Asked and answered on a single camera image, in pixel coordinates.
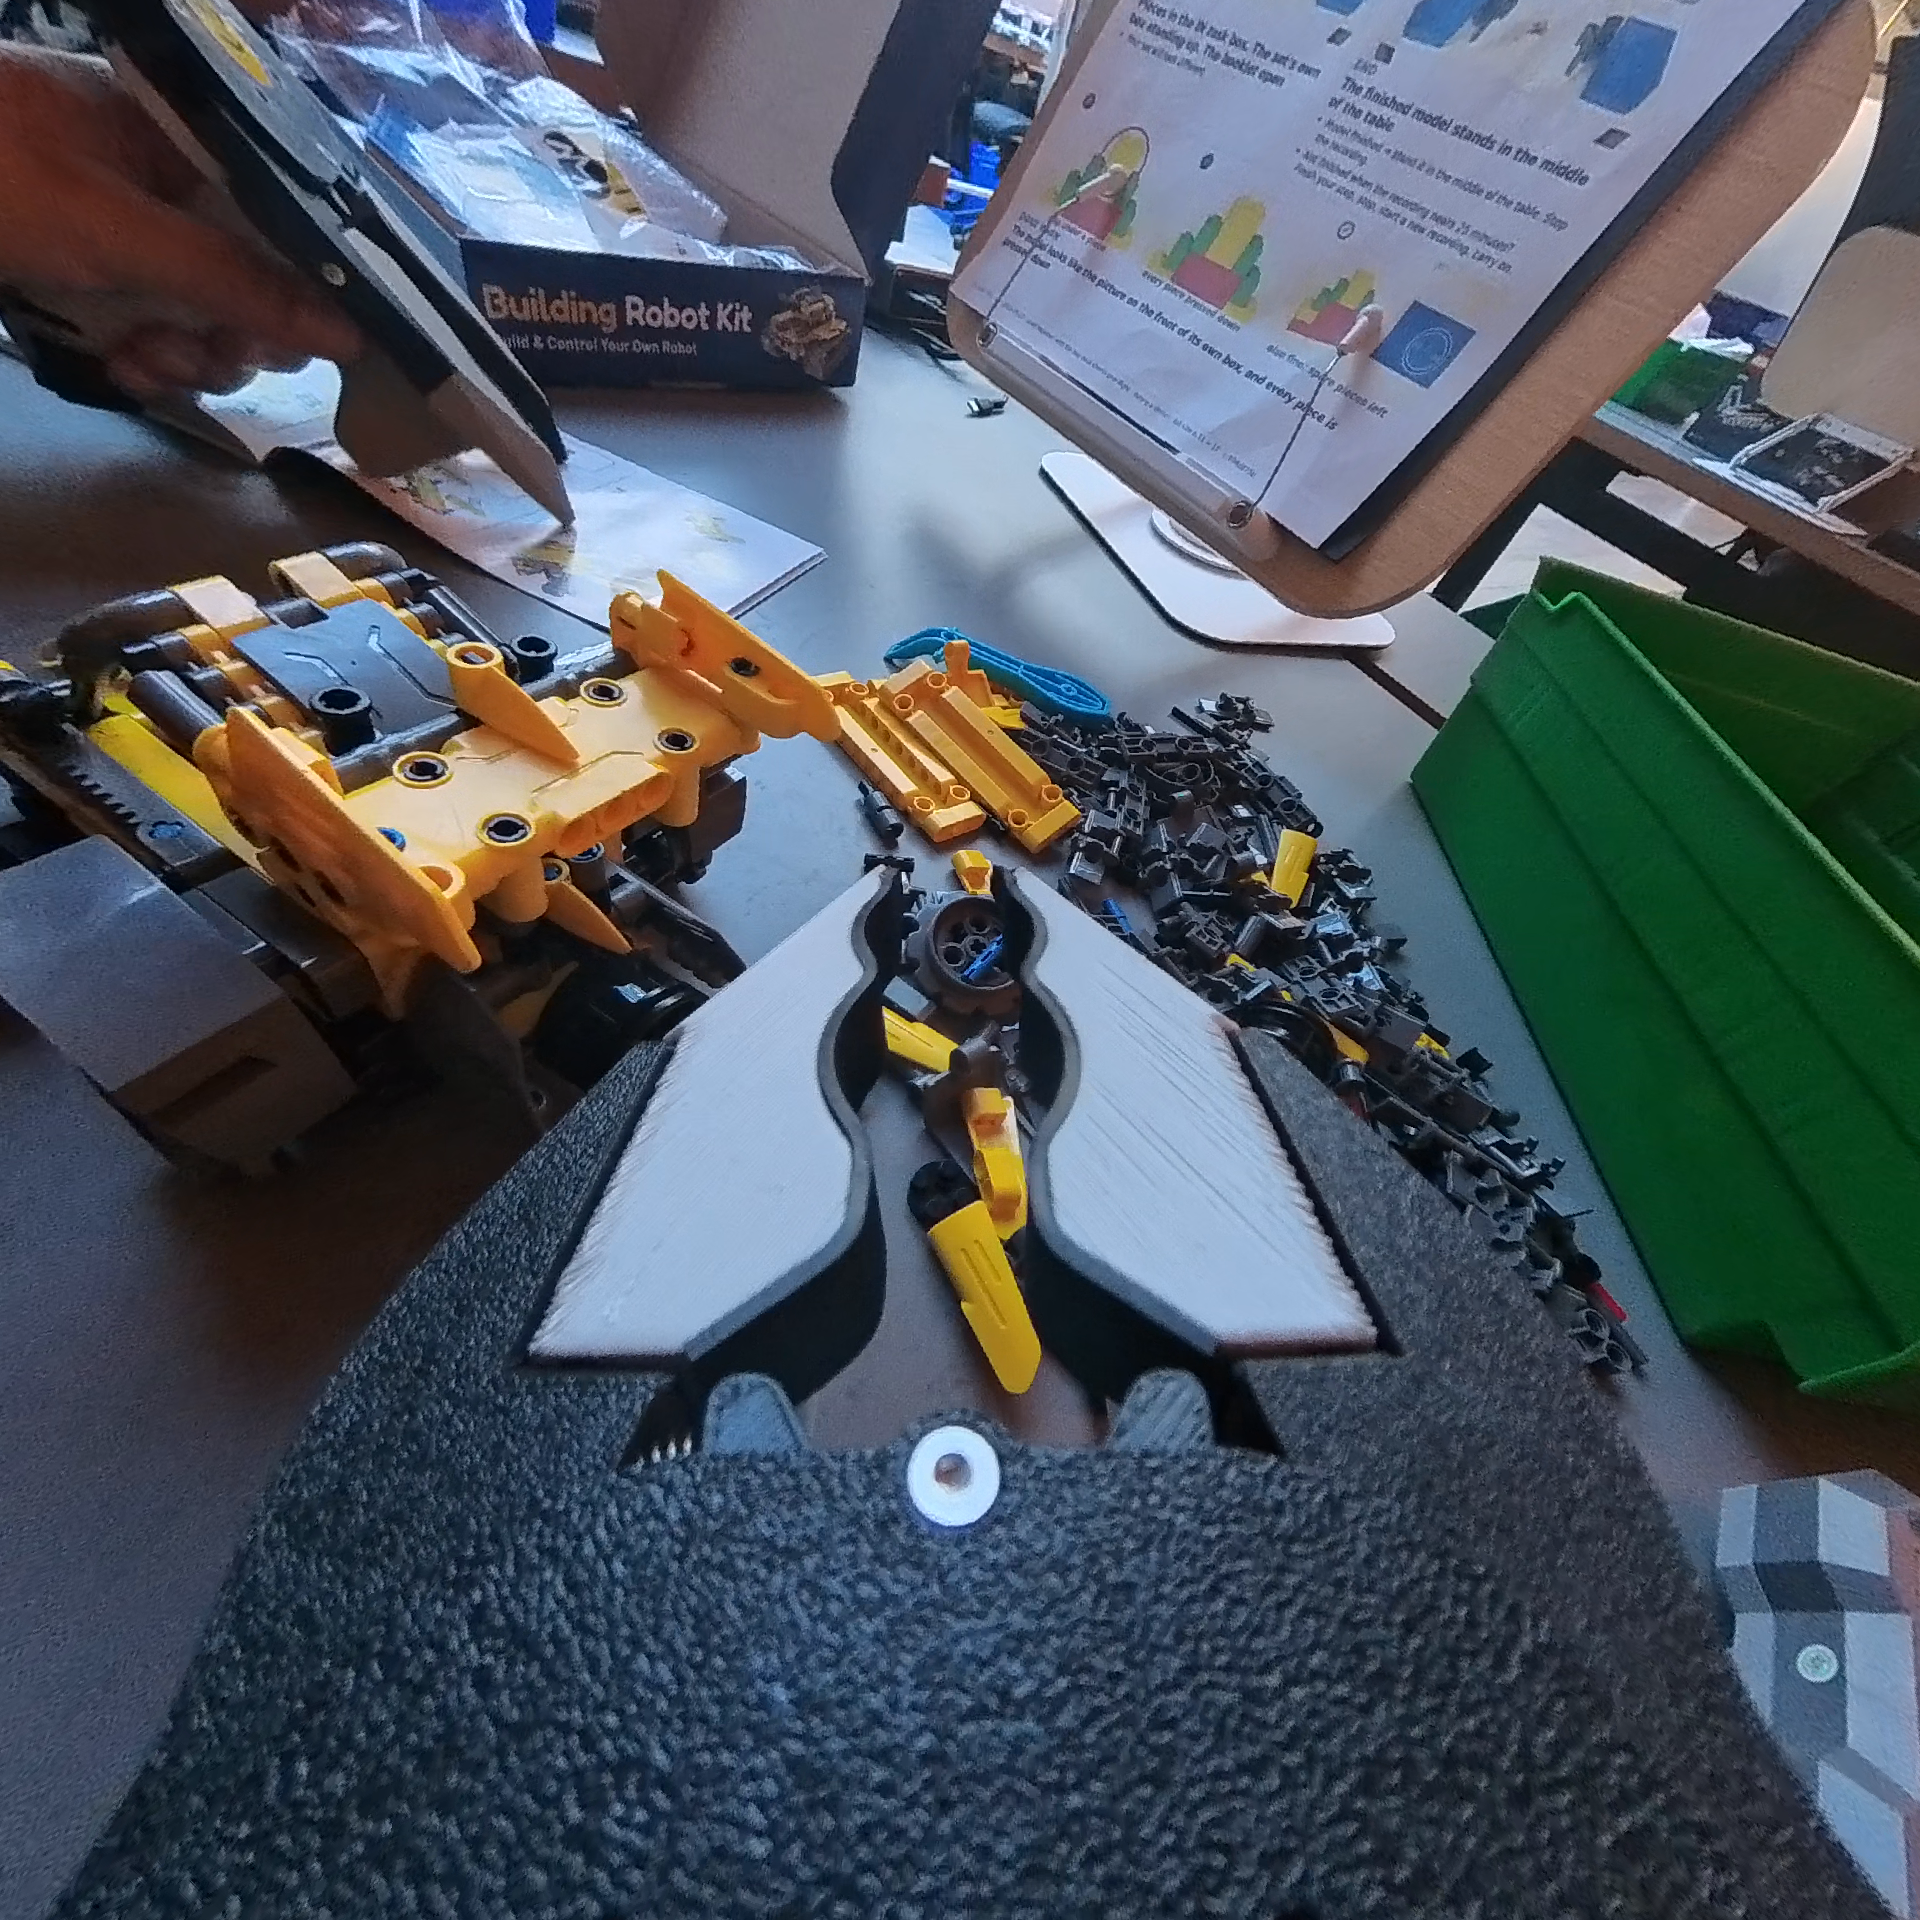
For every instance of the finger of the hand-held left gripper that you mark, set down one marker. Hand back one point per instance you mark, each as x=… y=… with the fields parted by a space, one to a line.
x=449 y=406

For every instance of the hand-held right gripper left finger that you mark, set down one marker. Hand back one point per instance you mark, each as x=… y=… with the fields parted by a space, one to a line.
x=705 y=1203

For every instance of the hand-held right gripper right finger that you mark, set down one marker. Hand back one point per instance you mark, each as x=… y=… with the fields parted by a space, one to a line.
x=1204 y=1171

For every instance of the yellow holed brick assembly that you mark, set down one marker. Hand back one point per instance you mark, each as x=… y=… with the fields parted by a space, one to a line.
x=511 y=796

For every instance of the yellow grey brick toy vehicle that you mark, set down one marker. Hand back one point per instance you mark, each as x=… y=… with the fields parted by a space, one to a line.
x=184 y=991

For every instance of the grey desk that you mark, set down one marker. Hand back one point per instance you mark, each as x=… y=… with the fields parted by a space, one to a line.
x=184 y=1350

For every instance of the person's left hand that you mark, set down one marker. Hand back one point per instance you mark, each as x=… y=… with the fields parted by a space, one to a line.
x=137 y=257

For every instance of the dark blue kit box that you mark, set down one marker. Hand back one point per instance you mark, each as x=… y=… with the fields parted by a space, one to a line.
x=631 y=317

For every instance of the yellow curved brick piece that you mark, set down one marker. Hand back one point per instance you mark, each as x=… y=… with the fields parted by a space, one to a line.
x=996 y=1157

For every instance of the yellow pointed brick piece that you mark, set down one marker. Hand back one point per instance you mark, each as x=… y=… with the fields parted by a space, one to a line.
x=991 y=1308

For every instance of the white instruction booklet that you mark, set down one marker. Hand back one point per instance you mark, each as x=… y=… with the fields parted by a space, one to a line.
x=662 y=543

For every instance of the small yellow brick piece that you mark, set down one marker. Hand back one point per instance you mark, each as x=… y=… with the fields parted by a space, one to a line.
x=918 y=1043

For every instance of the pile of grey brick parts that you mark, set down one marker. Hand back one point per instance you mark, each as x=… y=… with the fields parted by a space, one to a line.
x=1293 y=903

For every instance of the yellow brick panel assembly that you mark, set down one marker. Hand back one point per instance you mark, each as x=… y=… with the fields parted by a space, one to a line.
x=960 y=751

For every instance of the blue brick separator tool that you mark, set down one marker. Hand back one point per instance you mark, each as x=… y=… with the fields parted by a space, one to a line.
x=1022 y=677

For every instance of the green plastic bin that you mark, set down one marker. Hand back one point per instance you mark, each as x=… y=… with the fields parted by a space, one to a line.
x=1682 y=903

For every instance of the wooden document stand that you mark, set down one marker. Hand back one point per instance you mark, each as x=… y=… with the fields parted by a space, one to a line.
x=1204 y=574

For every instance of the grey brick hub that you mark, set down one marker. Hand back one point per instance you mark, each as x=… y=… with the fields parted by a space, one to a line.
x=1831 y=1683

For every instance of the printed instruction sheet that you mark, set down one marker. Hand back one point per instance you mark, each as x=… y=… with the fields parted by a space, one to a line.
x=1350 y=209

